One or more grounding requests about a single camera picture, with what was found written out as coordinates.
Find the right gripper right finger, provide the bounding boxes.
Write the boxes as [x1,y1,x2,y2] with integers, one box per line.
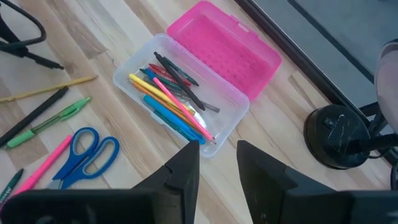
[237,139,338,224]

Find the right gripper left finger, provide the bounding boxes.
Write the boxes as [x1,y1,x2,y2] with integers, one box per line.
[132,140,200,224]

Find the light blue marker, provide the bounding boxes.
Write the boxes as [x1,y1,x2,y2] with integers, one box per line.
[142,94,206,146]

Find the grey pencil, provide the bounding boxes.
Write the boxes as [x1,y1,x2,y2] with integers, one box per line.
[142,77,221,113]

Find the orange pencil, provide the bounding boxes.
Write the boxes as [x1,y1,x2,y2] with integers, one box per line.
[131,80,200,131]

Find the red pen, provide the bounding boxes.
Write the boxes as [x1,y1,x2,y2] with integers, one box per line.
[148,63,187,82]
[155,68,193,88]

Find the yellow highlighter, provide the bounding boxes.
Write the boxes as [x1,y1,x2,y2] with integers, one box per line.
[128,73,197,116]

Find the teal pen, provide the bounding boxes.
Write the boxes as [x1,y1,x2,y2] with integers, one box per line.
[139,68,183,91]

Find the blue handled scissors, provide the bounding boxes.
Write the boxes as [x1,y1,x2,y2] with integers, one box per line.
[46,126,121,190]

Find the clear pencil box pink lid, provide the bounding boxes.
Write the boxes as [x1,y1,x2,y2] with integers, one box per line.
[112,0,282,159]

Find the translucent green pen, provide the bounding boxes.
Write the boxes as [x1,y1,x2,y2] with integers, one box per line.
[5,96,92,149]

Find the pink highlighter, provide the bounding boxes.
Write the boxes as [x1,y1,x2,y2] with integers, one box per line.
[12,134,74,196]

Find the yellow pencil pink eraser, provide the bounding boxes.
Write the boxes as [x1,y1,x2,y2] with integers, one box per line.
[0,75,99,105]

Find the dark green pen white print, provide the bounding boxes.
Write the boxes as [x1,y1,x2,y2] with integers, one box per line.
[0,168,25,206]

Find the black tape dispenser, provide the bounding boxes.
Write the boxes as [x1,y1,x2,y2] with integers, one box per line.
[303,39,398,190]

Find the black metal table frame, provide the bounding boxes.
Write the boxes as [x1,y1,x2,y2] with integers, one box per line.
[233,0,398,169]

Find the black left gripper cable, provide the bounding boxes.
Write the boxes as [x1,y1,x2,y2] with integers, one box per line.
[0,0,47,47]

